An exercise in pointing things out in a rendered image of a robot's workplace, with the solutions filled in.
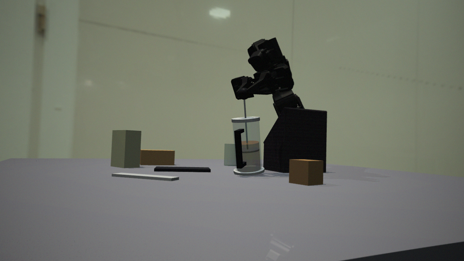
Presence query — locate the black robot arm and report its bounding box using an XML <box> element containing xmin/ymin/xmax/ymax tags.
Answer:
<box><xmin>248</xmin><ymin>38</ymin><xmax>305</xmax><ymax>117</ymax></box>

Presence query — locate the glass french press with plunger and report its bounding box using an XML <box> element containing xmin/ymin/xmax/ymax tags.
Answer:
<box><xmin>232</xmin><ymin>88</ymin><xmax>265</xmax><ymax>176</ymax></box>

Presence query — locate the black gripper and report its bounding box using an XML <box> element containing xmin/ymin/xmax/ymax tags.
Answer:
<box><xmin>231</xmin><ymin>66</ymin><xmax>294</xmax><ymax>100</ymax></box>

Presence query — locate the light grey flat bar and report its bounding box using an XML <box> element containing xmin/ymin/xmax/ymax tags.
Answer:
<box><xmin>112</xmin><ymin>173</ymin><xmax>179</xmax><ymax>181</ymax></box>

